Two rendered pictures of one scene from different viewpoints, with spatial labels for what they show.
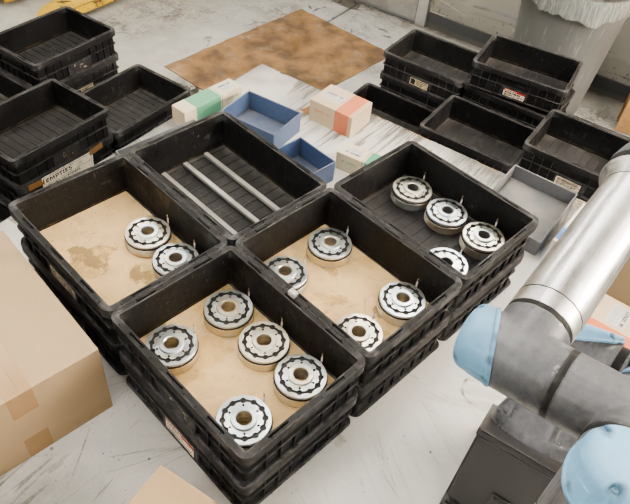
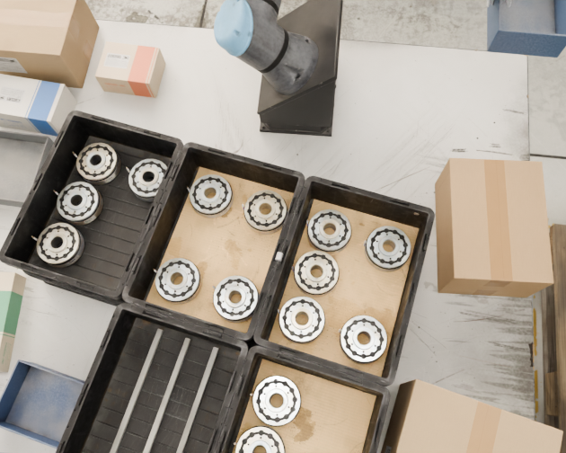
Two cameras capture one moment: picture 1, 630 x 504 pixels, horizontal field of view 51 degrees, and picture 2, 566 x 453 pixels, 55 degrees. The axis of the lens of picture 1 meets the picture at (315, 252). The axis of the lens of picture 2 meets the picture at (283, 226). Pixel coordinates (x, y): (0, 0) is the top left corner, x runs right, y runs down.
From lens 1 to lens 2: 1.00 m
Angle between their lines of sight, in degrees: 53
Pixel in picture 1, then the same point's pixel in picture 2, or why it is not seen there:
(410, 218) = (93, 235)
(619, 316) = (116, 60)
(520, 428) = (310, 61)
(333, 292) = (225, 254)
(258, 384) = (347, 261)
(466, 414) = (253, 143)
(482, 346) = not seen: outside the picture
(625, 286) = (76, 63)
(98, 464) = (445, 358)
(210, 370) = (358, 302)
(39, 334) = (436, 438)
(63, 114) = not seen: outside the picture
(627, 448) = not seen: outside the picture
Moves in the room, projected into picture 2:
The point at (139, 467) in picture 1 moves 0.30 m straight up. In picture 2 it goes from (428, 329) to (461, 306)
